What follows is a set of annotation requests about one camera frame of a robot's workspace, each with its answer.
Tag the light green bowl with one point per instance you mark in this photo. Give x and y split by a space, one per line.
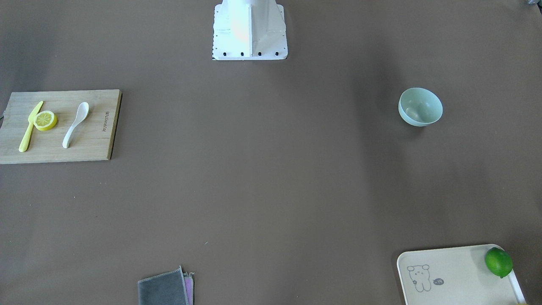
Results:
420 107

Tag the white ceramic spoon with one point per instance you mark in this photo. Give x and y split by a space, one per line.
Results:
81 114

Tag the grey folded cloth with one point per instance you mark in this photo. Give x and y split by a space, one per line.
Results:
170 288

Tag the bamboo cutting board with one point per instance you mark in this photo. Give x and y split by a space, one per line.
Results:
91 140

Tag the cream tray with rabbit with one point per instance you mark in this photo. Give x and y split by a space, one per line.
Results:
455 276

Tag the lemon half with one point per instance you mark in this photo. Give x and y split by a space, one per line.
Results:
45 120

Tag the yellow plastic knife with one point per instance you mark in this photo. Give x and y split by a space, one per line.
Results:
23 146

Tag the green lime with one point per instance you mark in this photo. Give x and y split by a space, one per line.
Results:
498 262

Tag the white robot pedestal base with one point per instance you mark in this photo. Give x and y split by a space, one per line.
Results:
249 30

